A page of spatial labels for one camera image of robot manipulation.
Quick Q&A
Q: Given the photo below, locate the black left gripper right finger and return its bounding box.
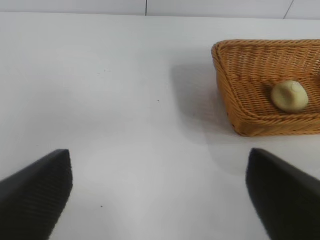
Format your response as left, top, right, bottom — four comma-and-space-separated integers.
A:
246, 147, 320, 240

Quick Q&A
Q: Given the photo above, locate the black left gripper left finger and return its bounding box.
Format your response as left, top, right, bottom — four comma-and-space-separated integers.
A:
0, 149, 74, 240

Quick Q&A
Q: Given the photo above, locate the pale egg yolk pastry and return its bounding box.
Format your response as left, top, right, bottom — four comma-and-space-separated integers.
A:
271, 79, 309, 114

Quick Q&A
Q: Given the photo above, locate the woven wicker basket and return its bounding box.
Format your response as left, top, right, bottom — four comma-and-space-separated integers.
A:
211, 39, 320, 138

